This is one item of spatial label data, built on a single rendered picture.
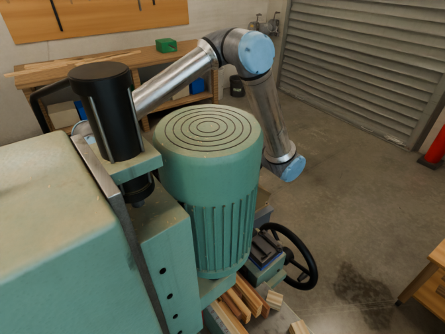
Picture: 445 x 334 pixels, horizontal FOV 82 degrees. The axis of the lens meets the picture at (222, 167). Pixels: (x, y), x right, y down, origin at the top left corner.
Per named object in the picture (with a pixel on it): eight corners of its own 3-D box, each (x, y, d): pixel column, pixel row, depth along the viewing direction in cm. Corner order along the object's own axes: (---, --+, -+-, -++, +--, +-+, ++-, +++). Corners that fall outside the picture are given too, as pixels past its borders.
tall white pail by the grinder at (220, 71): (228, 98, 411) (228, 68, 381) (211, 103, 398) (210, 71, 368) (218, 92, 430) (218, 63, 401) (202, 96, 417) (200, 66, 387)
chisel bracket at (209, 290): (236, 286, 73) (237, 270, 68) (195, 319, 66) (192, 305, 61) (220, 267, 78) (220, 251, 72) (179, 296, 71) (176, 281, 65)
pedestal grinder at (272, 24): (275, 88, 444) (285, 12, 373) (254, 94, 424) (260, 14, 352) (261, 81, 468) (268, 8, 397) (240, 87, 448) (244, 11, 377)
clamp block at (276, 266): (283, 269, 89) (287, 254, 84) (255, 293, 83) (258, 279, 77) (253, 240, 98) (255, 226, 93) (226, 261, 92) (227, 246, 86)
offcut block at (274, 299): (264, 305, 77) (265, 299, 75) (267, 295, 79) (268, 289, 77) (279, 311, 76) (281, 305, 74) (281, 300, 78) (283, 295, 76)
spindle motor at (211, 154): (266, 249, 58) (289, 130, 39) (203, 298, 50) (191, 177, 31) (219, 204, 69) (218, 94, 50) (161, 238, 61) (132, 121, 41)
